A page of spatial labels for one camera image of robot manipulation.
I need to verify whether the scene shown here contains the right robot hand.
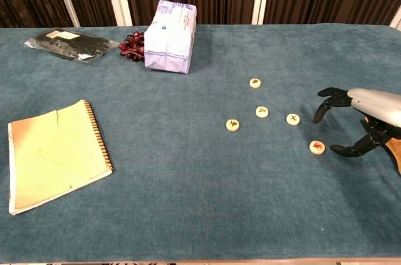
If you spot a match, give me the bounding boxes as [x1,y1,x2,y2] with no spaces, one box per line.
[312,86,401,158]

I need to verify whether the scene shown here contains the dark red grape bunch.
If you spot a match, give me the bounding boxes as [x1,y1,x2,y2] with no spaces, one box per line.
[118,31,147,62]

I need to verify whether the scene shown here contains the black item in clear bag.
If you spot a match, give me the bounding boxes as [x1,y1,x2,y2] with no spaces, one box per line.
[24,28,120,64]

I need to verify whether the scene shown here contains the yellow spiral notebook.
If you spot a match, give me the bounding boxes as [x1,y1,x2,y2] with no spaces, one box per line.
[8,99,114,216]

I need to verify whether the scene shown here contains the teal table cloth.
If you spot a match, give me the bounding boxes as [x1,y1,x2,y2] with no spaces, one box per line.
[0,24,401,262]

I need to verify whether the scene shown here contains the white tissue pack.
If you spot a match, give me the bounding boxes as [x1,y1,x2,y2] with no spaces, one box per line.
[143,0,198,75]

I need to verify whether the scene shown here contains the brown snack pouch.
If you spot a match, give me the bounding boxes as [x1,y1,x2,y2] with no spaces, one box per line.
[363,116,401,180]

